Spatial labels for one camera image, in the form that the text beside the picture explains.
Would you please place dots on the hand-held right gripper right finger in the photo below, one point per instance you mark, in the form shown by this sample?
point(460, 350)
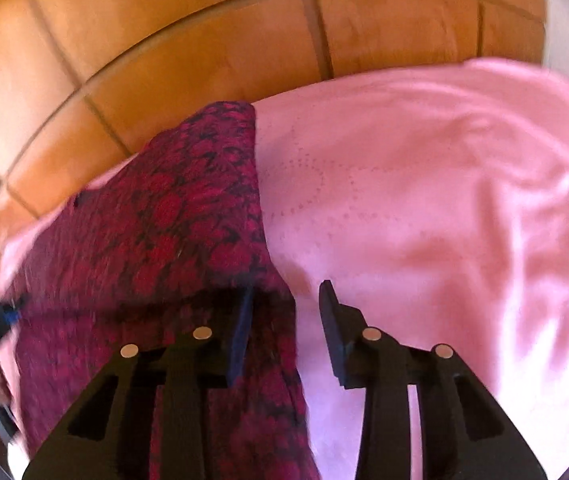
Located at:
point(331, 327)

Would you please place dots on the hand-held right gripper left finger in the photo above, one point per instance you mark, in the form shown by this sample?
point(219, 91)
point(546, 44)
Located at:
point(239, 332)

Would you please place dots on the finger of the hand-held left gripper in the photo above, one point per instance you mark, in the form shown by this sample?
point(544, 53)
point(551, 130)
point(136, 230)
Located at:
point(10, 314)

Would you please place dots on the red black patterned garment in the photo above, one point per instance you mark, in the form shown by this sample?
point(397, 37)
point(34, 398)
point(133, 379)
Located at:
point(179, 220)

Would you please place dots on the pink bedsheet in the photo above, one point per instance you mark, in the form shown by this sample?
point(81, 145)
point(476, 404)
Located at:
point(414, 185)

